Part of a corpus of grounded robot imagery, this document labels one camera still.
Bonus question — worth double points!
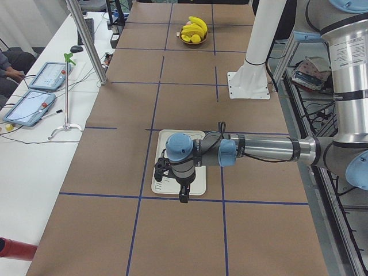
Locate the black computer mouse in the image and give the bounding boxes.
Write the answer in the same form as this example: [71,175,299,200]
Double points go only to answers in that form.
[70,45,83,53]

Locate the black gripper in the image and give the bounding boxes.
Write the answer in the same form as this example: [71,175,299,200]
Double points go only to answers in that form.
[175,171,196,203]

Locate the teach pendant far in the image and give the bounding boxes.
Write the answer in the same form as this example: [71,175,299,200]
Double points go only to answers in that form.
[28,62,67,92]

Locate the aluminium frame post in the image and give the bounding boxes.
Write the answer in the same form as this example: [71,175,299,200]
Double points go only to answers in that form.
[66,0,107,85]

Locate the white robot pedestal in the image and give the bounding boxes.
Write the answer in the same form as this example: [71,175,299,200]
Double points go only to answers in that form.
[227,0,286,100]

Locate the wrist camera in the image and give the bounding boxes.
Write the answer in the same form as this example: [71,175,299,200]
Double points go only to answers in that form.
[154,157,175,182]

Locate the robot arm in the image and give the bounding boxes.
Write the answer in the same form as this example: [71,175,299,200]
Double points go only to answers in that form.
[154,1,367,203]

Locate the red cylinder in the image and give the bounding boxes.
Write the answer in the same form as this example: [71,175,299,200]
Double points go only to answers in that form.
[1,237,37,261]

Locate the stack of cloths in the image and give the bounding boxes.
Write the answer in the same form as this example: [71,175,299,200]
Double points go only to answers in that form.
[291,56,331,91]

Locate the metal stand green clip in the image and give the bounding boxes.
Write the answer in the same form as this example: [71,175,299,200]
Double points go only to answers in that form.
[48,52,83,140]

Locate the teach pendant near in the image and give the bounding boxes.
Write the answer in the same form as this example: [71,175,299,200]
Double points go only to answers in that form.
[3,89,56,127]

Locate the seated person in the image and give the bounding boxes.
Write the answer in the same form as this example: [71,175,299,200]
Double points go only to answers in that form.
[1,50,36,109]

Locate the yellow banana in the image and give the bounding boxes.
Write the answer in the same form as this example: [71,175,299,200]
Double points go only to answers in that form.
[181,25,205,38]
[189,16,208,33]

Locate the white bear tray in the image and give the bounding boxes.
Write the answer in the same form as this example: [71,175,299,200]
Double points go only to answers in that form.
[151,129,208,197]

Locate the black keyboard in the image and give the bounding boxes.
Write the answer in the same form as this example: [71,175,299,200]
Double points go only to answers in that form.
[77,18,95,46]

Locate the black power box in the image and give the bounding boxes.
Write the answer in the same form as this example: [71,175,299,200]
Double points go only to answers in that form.
[110,25,124,49]

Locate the wicker fruit basket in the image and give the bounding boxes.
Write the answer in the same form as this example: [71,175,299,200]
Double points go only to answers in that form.
[179,33,207,45]

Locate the teach pendant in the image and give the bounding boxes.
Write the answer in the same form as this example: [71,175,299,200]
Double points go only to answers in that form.
[3,89,56,127]
[28,62,67,92]

